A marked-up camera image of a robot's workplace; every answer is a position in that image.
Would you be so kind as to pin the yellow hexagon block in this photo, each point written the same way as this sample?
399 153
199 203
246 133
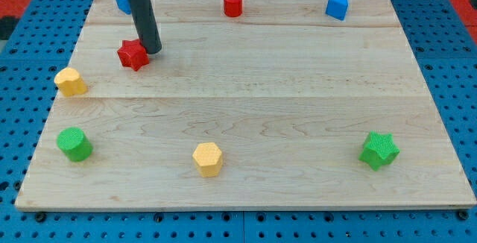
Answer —
208 159

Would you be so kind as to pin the yellow heart block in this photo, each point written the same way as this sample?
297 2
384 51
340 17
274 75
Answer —
70 82

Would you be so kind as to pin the wooden board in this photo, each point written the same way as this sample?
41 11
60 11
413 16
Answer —
286 92

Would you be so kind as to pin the red cylinder block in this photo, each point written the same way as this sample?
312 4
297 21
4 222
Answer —
233 8

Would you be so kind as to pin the red star block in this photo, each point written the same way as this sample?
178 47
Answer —
133 55

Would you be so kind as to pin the blue pentagon block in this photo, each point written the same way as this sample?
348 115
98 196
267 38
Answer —
337 9

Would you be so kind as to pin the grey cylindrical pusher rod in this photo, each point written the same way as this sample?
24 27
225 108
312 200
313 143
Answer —
146 26

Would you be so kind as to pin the green star block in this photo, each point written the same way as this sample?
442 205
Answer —
378 150

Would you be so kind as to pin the blue cube block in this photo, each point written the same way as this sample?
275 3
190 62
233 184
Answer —
124 6

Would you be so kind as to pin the green cylinder block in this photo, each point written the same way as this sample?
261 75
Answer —
73 142

